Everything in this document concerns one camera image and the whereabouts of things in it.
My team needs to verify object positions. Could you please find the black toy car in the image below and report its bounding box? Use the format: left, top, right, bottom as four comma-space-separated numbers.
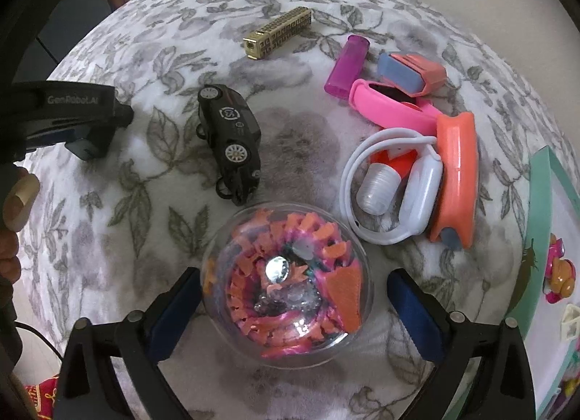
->
196, 84, 262, 207

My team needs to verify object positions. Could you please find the teal cardboard box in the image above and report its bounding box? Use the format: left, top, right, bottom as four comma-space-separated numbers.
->
502, 145, 580, 420

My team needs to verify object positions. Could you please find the pink toy pup figure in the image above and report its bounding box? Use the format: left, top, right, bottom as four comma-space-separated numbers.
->
540, 233, 579, 305

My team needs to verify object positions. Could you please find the small white toy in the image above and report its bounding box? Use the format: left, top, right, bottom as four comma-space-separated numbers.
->
561, 304, 580, 342

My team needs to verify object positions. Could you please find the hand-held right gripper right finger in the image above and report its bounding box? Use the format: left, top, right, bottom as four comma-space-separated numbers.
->
387, 268, 538, 420

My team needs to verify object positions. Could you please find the pink wristband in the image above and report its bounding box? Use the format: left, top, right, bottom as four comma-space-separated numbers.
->
348, 78, 439, 136

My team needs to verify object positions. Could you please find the floral blanket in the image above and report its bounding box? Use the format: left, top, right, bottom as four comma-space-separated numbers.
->
13, 0, 565, 420

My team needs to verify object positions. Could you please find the gold ribbed building model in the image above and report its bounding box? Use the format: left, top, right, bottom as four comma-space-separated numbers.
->
243, 6, 315, 61

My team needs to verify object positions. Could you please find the red glue tube white cap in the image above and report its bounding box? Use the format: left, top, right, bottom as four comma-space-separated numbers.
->
356, 148, 418, 215

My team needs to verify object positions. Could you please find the salmon and blue toy block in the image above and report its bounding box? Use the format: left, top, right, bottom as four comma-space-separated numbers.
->
377, 51, 448, 97

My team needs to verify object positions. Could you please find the purple lighter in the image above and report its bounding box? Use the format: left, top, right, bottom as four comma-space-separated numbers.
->
324, 34, 370, 97

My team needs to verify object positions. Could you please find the white smartwatch band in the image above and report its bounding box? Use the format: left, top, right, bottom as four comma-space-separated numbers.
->
339, 127, 444, 245

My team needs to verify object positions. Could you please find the red printed cloth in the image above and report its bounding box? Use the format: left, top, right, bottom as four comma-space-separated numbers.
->
22, 378, 61, 420

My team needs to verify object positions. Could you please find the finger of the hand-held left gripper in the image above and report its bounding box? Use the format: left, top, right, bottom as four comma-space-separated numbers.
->
108, 100, 135, 132
65, 123, 117, 162

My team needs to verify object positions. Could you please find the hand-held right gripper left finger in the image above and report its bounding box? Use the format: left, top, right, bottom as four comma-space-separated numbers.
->
53, 266, 202, 420

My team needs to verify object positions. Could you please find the black cable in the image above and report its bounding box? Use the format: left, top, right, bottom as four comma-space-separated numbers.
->
13, 319, 65, 363

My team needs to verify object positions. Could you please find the clear ball with orange dragon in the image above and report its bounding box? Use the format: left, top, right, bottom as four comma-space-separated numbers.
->
202, 201, 376, 366

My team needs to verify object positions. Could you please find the person's left hand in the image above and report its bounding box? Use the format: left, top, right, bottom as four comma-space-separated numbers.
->
0, 165, 41, 287

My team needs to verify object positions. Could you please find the salmon curved toy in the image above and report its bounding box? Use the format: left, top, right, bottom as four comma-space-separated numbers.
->
428, 112, 480, 251

